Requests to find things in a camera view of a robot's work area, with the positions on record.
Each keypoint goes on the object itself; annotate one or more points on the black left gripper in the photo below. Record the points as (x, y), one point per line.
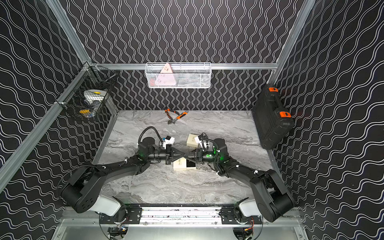
(168, 154)

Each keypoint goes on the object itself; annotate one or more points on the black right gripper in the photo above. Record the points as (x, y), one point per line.
(198, 155)

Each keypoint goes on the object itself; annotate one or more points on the cream jewelry box sleeve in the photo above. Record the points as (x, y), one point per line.
(191, 142)

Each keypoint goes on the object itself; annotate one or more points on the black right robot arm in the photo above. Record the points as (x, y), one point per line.
(271, 198)

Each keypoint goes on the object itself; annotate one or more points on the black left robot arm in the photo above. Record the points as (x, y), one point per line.
(83, 189)

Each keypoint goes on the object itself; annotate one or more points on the orange black pliers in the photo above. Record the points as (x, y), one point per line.
(171, 113)

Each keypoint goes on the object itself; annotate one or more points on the pink triangular card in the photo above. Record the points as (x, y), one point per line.
(166, 77)

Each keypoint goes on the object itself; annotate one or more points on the black plastic tool case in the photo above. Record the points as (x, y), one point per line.
(273, 121)

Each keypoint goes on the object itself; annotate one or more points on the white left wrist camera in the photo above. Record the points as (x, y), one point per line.
(168, 141)

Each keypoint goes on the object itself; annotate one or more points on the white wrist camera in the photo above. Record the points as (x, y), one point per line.
(168, 141)
(199, 141)

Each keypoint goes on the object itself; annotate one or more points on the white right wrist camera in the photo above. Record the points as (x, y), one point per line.
(199, 141)

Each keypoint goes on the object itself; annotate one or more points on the orange handled adjustable wrench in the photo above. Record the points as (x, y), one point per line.
(173, 120)

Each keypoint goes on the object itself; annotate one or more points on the aluminium front rail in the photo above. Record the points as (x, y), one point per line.
(216, 216)

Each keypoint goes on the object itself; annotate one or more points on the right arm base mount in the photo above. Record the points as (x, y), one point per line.
(233, 216)

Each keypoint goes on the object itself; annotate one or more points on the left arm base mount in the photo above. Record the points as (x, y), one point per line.
(125, 216)

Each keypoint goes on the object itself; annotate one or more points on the white wire wall basket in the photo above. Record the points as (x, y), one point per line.
(187, 75)

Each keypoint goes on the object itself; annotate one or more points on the black wire corner basket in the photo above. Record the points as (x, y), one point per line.
(87, 101)

